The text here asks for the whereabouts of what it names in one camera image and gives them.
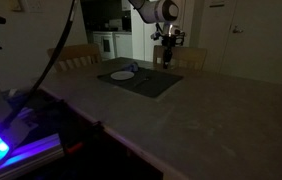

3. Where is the black clamp orange handle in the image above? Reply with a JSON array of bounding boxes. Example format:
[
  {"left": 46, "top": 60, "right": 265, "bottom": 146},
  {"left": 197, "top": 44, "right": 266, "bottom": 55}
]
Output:
[{"left": 64, "top": 121, "right": 105, "bottom": 155}]

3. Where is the white round plate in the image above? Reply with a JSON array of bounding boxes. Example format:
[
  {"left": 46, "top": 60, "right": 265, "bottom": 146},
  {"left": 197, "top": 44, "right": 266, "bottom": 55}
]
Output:
[{"left": 110, "top": 70, "right": 136, "bottom": 81}]

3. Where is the dark fabric placemat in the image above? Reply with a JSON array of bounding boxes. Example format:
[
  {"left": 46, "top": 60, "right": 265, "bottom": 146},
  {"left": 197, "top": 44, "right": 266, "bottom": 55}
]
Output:
[{"left": 96, "top": 66, "right": 184, "bottom": 99}]

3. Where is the metal door lever handle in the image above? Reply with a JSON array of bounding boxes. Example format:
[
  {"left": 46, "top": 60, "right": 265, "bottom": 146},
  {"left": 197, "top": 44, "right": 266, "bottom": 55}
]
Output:
[{"left": 232, "top": 25, "right": 244, "bottom": 34}]

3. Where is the white room door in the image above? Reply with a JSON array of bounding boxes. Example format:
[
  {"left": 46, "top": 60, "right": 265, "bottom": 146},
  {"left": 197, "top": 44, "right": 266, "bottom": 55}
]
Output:
[{"left": 220, "top": 0, "right": 282, "bottom": 86}]

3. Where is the light wooden chair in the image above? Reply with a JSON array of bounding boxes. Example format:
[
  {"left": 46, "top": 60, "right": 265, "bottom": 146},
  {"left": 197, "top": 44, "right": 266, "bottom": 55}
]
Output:
[
  {"left": 152, "top": 45, "right": 208, "bottom": 71},
  {"left": 46, "top": 43, "right": 103, "bottom": 73}
]

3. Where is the white kitchen cabinet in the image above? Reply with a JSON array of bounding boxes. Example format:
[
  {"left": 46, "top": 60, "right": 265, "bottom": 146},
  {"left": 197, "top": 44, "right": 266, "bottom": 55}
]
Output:
[{"left": 113, "top": 32, "right": 134, "bottom": 60}]

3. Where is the thick black hanging cable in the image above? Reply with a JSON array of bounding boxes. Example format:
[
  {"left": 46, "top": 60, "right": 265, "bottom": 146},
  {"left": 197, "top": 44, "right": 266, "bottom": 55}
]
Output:
[{"left": 0, "top": 0, "right": 79, "bottom": 153}]

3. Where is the aluminium frame rail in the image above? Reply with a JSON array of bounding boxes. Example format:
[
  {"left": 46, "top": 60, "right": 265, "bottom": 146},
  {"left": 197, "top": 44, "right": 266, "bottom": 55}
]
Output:
[{"left": 0, "top": 133, "right": 64, "bottom": 180}]

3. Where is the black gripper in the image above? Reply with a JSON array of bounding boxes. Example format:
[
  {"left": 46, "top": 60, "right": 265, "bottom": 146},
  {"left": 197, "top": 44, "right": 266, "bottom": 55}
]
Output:
[{"left": 160, "top": 32, "right": 178, "bottom": 64}]

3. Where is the blue crumpled cloth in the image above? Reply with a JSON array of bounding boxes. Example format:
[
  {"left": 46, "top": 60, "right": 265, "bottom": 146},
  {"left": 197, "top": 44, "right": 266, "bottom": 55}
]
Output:
[{"left": 122, "top": 61, "right": 140, "bottom": 73}]

